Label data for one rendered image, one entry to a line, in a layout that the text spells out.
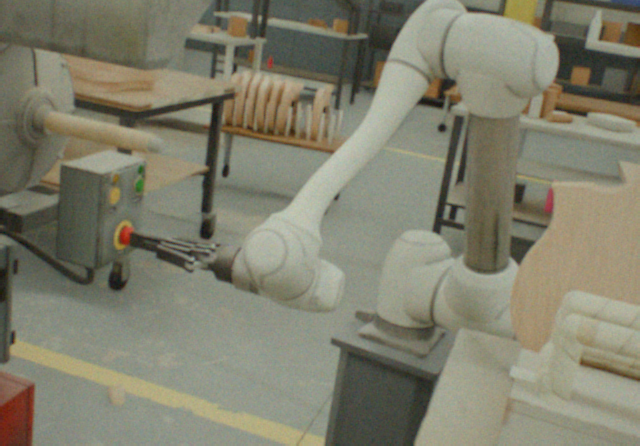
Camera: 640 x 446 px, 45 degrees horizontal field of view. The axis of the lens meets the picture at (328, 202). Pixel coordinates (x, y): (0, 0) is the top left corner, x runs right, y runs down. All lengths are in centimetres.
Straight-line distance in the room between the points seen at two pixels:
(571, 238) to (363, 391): 85
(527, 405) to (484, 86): 72
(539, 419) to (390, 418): 102
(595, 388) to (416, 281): 87
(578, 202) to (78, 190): 91
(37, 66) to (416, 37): 71
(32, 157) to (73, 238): 29
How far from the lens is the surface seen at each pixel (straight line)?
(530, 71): 145
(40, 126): 130
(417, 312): 185
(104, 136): 124
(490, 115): 152
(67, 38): 108
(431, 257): 183
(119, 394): 287
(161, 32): 105
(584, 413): 96
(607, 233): 125
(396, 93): 152
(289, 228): 129
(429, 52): 153
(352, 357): 191
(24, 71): 130
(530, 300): 129
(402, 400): 191
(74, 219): 157
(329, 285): 141
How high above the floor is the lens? 154
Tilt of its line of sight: 16 degrees down
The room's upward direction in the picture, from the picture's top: 9 degrees clockwise
